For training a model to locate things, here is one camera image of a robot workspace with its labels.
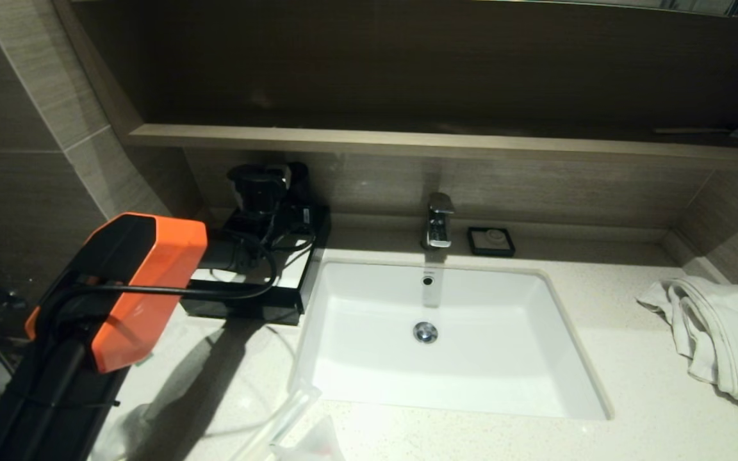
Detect black cup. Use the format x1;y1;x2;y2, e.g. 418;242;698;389
285;161;311;207

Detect black box with white lid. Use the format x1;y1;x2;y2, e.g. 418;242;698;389
177;203;333;327

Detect chrome faucet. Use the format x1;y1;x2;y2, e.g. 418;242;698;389
421;192;455;251

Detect black square soap dish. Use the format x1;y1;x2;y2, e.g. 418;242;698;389
466;227;516;259

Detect clear plastic tube package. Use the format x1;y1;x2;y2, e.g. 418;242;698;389
231;377;322;461

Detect white sachet with red print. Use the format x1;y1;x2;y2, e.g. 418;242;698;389
270;414;348;461

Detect white rectangular sink basin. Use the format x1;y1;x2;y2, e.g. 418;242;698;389
288;259;614;422

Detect crumpled white wrapper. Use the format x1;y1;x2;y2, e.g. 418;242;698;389
105;403;152;461

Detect white crumpled towel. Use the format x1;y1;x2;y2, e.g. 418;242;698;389
634;275;738;410

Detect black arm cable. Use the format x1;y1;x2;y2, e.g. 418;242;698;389
55;229;281;303

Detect wooden wall shelf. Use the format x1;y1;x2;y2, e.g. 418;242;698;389
129;124;738;169

